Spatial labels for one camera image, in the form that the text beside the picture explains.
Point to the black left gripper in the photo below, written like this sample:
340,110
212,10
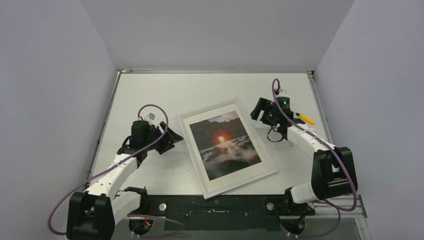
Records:
168,141

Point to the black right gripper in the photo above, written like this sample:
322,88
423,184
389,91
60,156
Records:
261,109

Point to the yellow handle screwdriver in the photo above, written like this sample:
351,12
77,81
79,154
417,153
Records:
306,119

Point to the white picture frame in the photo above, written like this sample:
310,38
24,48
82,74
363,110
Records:
226,150

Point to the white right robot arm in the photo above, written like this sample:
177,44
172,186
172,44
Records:
333,171

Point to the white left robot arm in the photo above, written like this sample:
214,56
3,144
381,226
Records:
94,213

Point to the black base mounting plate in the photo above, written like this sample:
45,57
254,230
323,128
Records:
222,213

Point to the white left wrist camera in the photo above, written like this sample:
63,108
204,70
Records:
150,118

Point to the aluminium table front rail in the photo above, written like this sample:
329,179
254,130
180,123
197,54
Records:
345,205

